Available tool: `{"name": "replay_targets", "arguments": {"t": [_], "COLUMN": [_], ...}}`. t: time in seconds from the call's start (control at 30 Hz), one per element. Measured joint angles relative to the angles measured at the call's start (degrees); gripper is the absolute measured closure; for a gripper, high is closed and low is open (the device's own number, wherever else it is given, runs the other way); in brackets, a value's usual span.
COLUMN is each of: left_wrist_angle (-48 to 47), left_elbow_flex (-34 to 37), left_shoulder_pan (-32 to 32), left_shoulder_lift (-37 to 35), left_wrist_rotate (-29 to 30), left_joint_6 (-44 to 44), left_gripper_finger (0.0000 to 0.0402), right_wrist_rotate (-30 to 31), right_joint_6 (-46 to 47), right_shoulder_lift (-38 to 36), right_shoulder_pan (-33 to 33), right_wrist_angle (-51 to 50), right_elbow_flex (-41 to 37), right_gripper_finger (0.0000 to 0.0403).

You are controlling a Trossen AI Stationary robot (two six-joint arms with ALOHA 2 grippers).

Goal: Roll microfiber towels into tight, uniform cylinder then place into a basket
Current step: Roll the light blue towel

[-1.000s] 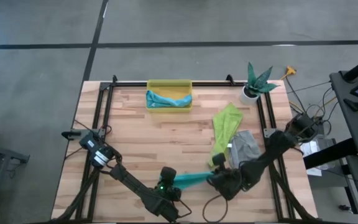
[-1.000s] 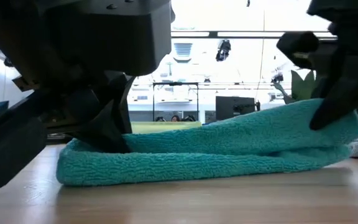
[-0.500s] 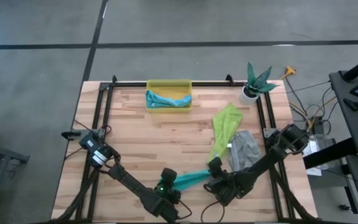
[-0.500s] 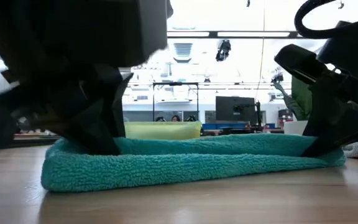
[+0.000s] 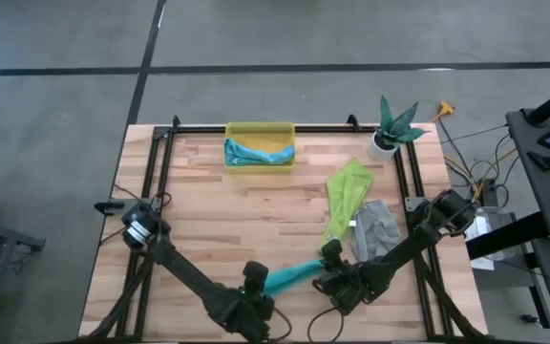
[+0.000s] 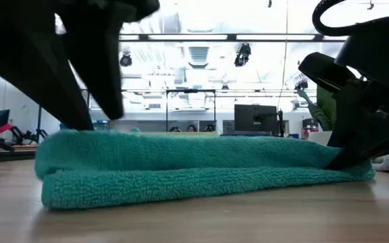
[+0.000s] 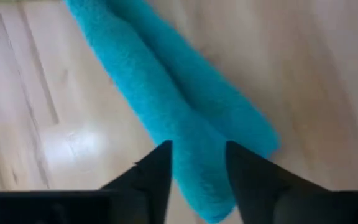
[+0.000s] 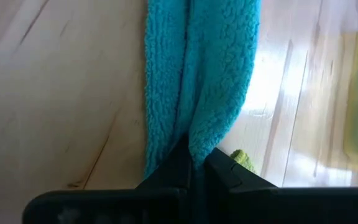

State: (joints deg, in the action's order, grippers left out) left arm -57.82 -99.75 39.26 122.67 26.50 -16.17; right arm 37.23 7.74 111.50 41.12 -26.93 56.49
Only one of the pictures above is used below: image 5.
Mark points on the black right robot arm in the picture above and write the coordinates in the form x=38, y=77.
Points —
x=413, y=243

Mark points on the black equipment desk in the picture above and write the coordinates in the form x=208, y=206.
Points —
x=537, y=191

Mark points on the yellow translucent plastic basket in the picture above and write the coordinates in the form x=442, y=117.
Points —
x=260, y=131

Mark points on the blue microfiber towel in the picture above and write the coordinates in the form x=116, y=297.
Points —
x=256, y=155

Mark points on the black caster wheel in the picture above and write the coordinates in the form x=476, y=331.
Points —
x=529, y=319

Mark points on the black power strip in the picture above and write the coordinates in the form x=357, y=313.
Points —
x=491, y=193

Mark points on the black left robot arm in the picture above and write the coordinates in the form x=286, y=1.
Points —
x=179, y=267

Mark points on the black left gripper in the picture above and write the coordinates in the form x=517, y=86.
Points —
x=246, y=315

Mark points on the snake plant in white pot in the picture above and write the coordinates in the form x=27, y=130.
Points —
x=392, y=131

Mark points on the lime green microfiber towel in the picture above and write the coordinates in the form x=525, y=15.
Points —
x=346, y=196

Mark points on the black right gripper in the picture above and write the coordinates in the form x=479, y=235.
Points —
x=353, y=286

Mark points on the teal microfiber towel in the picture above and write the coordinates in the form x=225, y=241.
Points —
x=294, y=277

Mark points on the grey microfiber towel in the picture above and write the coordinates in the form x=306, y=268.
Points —
x=375, y=229

